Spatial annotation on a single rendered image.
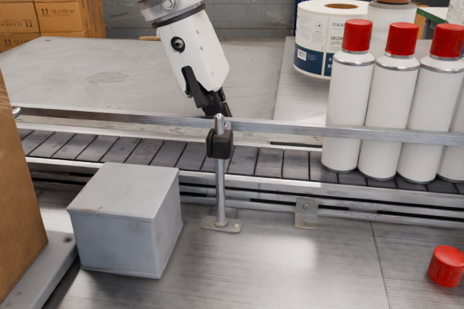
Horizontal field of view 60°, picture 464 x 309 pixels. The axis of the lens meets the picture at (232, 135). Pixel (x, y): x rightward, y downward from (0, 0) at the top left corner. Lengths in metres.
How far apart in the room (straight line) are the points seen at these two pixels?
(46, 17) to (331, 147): 3.42
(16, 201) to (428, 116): 0.48
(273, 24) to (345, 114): 4.47
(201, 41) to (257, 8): 4.44
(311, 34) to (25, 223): 0.69
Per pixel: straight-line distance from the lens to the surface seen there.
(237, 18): 4.96
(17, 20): 3.92
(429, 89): 0.54
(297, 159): 0.60
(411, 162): 0.58
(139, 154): 0.62
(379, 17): 0.78
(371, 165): 0.57
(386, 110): 0.53
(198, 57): 0.50
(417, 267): 0.54
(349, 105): 0.54
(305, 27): 0.95
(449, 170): 0.61
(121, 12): 5.15
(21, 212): 0.49
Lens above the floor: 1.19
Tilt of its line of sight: 27 degrees down
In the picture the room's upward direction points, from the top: straight up
